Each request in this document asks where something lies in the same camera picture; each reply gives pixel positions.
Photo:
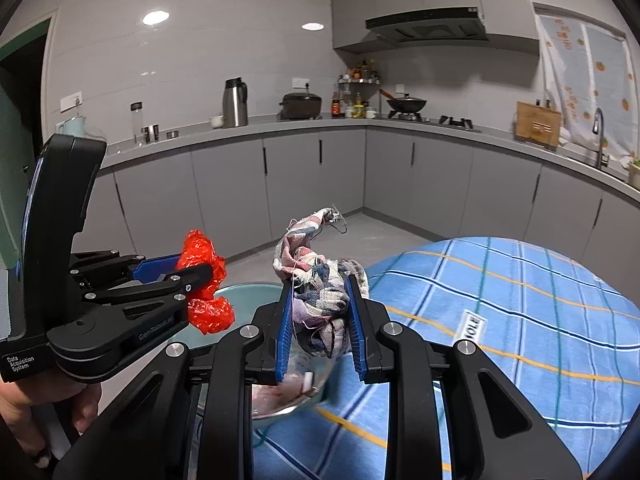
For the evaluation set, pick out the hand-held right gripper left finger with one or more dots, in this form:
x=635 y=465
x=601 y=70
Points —
x=285 y=340

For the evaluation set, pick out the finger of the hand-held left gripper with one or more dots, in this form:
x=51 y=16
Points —
x=150 y=267
x=165 y=287

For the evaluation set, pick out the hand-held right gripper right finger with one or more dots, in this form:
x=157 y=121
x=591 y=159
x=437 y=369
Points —
x=356 y=335

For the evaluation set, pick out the red plastic bag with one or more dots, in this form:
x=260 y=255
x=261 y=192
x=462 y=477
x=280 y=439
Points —
x=207 y=312

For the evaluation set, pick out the teal metal bucket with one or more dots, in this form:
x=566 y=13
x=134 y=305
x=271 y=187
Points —
x=245 y=297

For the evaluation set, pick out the plaid cloth rag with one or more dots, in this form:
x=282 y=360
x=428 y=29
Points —
x=320 y=285

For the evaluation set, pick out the person's left hand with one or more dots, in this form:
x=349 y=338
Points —
x=20 y=405

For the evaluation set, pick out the grey kitchen counter cabinets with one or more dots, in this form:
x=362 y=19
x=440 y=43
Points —
x=225 y=185

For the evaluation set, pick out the pale blue electric kettle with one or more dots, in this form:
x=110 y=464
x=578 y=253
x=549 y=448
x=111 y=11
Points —
x=75 y=125

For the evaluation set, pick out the green door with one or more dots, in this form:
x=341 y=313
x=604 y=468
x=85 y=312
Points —
x=12 y=125

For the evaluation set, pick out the glass bottle with black lid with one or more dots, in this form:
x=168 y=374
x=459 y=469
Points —
x=137 y=125

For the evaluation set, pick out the blue plaid blanket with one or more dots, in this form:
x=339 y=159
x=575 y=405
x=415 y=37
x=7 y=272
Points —
x=500 y=300

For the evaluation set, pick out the small white bowl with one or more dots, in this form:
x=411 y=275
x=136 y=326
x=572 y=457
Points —
x=216 y=122

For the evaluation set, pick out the steel thermos jug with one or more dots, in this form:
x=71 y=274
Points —
x=235 y=105

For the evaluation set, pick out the black electric cooker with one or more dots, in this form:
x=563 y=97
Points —
x=300 y=106

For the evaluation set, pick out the gas stove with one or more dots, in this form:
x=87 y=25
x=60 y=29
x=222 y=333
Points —
x=435 y=121

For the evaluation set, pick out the dark sauce bottle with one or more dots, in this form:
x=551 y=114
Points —
x=335 y=106

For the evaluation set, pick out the black wok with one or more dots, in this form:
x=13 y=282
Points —
x=407 y=105

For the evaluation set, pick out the metal spice rack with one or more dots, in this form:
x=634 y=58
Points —
x=360 y=82

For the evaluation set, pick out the row of condiment bottles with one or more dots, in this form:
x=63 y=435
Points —
x=361 y=71

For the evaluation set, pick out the wooden cutting board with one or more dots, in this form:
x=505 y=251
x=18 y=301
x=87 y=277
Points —
x=537 y=122

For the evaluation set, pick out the steel sink faucet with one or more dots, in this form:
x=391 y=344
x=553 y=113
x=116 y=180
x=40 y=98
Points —
x=599 y=140

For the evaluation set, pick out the black range hood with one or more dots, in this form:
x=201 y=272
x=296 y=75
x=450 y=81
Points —
x=425 y=25

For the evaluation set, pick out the beige basin of vegetables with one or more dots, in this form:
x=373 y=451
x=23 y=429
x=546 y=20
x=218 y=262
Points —
x=635 y=174

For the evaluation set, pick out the orange-print window curtain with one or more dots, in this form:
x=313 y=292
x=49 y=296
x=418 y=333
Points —
x=575 y=75

